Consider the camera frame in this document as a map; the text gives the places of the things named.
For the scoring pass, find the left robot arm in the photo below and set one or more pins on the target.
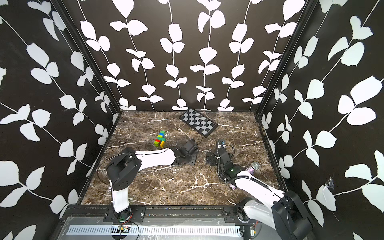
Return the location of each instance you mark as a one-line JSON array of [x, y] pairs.
[[124, 167]]

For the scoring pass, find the purple glitter microphone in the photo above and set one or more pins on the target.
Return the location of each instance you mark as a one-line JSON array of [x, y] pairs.
[[250, 170]]

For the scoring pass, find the black white checkerboard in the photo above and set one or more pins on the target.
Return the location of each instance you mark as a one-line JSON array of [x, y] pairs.
[[198, 122]]

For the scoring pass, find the black mounting rail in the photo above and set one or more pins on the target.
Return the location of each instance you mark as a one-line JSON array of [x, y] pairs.
[[142, 212]]

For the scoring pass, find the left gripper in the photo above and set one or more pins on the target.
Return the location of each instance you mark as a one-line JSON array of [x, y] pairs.
[[194, 159]]

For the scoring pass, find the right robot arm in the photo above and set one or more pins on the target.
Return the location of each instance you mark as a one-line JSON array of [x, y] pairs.
[[282, 211]]

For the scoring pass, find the green long brick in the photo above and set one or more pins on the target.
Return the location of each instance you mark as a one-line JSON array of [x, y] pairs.
[[160, 142]]

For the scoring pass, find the white slotted cable duct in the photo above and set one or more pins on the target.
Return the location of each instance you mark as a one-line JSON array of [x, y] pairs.
[[114, 230]]

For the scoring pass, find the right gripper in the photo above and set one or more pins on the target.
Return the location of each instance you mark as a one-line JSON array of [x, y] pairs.
[[209, 154]]

